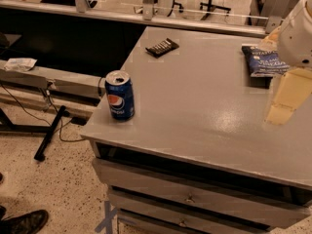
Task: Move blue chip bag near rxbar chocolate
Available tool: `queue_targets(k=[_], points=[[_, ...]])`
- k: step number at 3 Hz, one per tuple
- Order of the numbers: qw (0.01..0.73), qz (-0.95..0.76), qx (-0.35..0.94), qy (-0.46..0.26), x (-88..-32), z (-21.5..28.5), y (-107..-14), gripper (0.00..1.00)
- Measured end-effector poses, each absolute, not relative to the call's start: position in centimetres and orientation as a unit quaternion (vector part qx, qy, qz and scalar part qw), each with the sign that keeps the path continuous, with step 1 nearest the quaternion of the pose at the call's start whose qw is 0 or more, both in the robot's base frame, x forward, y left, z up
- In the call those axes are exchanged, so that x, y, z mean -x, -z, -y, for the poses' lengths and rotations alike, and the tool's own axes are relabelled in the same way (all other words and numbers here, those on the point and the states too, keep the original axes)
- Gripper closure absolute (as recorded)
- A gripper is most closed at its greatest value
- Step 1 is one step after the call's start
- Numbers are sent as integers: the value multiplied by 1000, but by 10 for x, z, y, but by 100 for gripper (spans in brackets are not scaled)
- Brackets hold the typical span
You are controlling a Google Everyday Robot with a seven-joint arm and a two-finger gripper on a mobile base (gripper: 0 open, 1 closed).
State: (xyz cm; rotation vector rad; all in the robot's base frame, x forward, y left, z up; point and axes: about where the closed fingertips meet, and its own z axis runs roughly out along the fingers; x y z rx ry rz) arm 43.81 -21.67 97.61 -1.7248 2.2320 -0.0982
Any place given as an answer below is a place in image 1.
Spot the grey side bench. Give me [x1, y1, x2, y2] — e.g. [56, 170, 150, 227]
[0, 60, 105, 118]

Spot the black floor cable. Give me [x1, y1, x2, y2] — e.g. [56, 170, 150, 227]
[0, 76, 105, 143]

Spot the blue Pepsi can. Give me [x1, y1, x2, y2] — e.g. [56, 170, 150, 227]
[104, 70, 135, 121]

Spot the grey drawer cabinet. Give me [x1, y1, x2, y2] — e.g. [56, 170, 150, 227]
[82, 27, 312, 234]

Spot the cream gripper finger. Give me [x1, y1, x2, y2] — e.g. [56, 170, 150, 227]
[265, 67, 312, 125]
[258, 26, 281, 51]

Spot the blue chip bag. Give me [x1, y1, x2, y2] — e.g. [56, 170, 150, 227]
[241, 45, 290, 77]

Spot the white wipes pack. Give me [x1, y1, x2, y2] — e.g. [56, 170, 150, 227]
[4, 58, 37, 72]

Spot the black metal stand leg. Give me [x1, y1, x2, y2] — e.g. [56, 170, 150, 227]
[34, 105, 66, 162]

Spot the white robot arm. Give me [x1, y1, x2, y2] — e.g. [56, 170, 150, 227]
[258, 0, 312, 125]

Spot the black shoe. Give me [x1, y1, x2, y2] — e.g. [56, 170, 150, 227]
[0, 210, 49, 234]

